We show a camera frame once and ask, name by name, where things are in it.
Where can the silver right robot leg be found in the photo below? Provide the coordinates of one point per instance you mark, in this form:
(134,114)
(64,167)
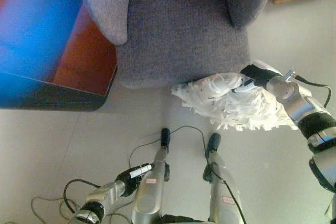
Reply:
(223,182)

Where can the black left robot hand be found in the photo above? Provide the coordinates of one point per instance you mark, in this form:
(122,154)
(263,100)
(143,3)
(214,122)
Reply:
(131,175)

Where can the silver robot leg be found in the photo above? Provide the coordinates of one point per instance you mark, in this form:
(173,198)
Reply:
(149,192)
(223,182)

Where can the grey fabric armchair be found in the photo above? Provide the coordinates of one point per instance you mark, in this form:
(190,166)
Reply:
(183,37)

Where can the white shaggy pillow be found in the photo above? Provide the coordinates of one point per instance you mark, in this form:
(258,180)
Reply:
(231,106)

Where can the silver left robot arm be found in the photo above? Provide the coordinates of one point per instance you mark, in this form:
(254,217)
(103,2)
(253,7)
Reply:
(99,197)

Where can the black left robot foot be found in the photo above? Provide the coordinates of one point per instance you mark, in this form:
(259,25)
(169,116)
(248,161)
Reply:
(165,136)

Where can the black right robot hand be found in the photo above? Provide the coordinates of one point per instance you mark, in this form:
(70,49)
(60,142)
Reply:
(258,74)

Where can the black right robot foot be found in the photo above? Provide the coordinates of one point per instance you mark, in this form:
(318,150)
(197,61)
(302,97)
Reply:
(214,141)

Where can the black robot foot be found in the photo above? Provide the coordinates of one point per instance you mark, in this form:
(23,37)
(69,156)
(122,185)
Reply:
(165,136)
(214,141)

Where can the silver left robot leg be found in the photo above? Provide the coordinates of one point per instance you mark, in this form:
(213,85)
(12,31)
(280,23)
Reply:
(149,192)

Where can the brown platform with black edge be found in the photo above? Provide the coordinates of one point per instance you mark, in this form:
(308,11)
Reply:
(86,66)

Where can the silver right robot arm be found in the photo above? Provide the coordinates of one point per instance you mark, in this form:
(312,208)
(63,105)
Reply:
(302,103)

